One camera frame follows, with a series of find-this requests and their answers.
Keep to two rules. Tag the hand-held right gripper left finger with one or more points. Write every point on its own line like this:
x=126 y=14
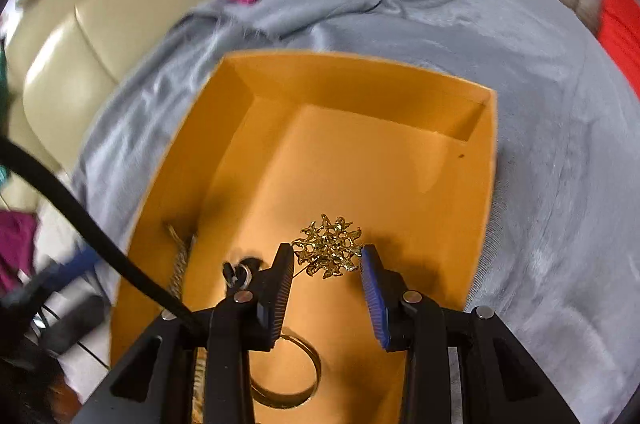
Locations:
x=280 y=289

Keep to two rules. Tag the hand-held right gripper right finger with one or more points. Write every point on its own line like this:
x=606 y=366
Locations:
x=375 y=299

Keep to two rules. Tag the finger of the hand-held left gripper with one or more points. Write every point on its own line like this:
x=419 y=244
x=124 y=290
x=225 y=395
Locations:
x=75 y=265

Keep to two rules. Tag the black hair clip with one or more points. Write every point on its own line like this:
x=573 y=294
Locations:
x=231 y=271

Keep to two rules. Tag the gold brooch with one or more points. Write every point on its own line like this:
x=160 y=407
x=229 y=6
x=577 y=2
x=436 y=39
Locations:
x=330 y=246

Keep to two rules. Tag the metal bangle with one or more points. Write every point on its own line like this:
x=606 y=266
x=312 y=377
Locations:
x=300 y=396

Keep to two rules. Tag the orange cardboard box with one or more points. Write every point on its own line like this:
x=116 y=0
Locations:
x=360 y=154

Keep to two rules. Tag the magenta cloth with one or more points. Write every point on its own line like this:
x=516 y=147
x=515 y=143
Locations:
x=15 y=239

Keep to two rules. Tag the beige leather sofa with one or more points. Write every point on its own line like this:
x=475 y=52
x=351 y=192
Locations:
x=75 y=54

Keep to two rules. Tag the grey blanket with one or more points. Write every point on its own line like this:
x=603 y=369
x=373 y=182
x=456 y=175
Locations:
x=550 y=154

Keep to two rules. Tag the red pillow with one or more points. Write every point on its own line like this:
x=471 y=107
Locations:
x=622 y=34

